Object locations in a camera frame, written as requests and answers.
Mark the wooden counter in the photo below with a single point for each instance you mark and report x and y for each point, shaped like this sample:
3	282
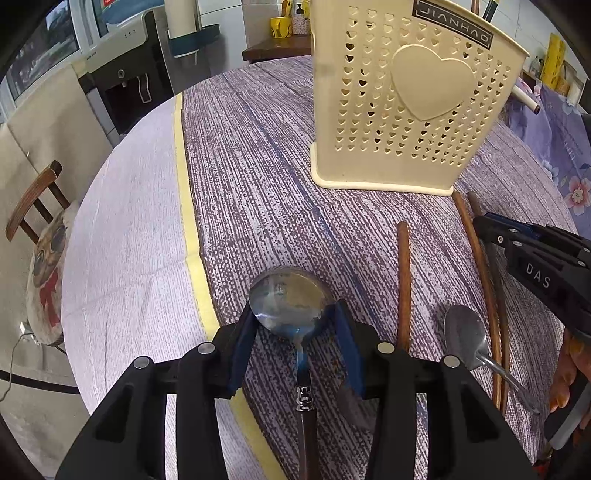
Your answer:
277	47

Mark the person's right hand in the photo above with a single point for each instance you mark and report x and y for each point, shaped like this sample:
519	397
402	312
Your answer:
565	369

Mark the wooden chair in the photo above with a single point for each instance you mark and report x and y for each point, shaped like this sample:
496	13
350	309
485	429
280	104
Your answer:
32	198

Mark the pale lilac tablecloth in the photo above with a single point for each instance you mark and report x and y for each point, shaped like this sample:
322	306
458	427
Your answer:
129	230

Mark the paper towel roll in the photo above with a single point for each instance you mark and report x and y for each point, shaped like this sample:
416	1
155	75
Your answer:
182	18

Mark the yellow roll package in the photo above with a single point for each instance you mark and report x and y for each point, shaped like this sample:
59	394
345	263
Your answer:
551	57

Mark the dog print seat cushion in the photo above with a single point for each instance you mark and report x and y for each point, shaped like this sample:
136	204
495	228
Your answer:
46	281

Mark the small metal spoon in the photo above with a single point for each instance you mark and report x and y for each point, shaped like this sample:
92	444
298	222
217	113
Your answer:
464	332

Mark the sliding window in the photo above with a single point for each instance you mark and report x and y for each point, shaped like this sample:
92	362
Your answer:
41	50

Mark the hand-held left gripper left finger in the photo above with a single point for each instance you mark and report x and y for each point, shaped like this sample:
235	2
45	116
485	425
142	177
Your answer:
242	350

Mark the purple floral cloth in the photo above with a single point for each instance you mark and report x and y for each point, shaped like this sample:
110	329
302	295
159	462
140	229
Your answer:
565	138

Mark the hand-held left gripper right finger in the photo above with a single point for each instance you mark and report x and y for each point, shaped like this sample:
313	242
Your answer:
351	350

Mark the yellow mug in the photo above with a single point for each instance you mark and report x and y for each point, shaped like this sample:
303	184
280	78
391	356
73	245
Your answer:
280	26

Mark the water dispenser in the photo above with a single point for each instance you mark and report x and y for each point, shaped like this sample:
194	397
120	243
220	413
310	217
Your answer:
124	69

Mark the small pump bottle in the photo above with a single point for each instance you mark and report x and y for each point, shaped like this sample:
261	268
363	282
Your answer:
300	18

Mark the cream perforated utensil holder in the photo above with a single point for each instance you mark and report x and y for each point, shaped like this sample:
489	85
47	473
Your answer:
411	101

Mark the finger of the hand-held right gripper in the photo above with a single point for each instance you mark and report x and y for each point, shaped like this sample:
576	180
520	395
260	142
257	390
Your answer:
547	237
494	233

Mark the purple striped tablecloth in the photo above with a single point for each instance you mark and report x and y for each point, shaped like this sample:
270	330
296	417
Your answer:
277	184

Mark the blue water bottle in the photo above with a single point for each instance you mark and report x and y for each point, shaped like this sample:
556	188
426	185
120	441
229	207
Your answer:
134	7

